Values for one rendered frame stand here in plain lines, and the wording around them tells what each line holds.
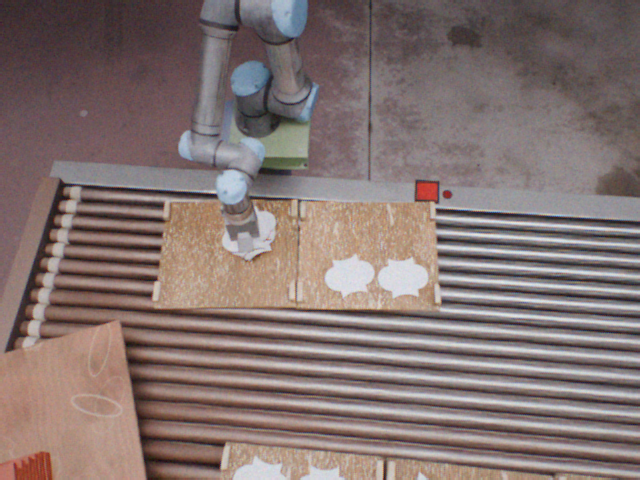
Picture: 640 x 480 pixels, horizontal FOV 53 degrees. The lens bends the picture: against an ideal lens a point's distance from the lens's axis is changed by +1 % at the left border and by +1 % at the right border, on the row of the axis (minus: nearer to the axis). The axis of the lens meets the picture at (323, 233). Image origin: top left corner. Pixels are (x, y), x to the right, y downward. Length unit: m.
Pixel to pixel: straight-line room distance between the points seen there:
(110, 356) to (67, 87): 2.20
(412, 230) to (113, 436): 1.00
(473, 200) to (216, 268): 0.82
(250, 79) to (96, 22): 2.14
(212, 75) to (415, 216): 0.74
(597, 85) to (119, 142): 2.47
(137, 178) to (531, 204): 1.25
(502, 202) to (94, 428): 1.32
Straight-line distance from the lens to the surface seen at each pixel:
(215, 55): 1.65
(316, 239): 1.91
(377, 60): 3.54
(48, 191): 2.17
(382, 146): 3.21
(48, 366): 1.83
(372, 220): 1.94
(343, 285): 1.84
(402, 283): 1.85
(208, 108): 1.67
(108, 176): 2.17
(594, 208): 2.12
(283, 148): 2.07
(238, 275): 1.88
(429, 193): 2.01
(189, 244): 1.95
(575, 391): 1.88
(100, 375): 1.77
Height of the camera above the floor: 2.65
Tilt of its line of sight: 64 degrees down
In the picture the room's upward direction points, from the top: 4 degrees counter-clockwise
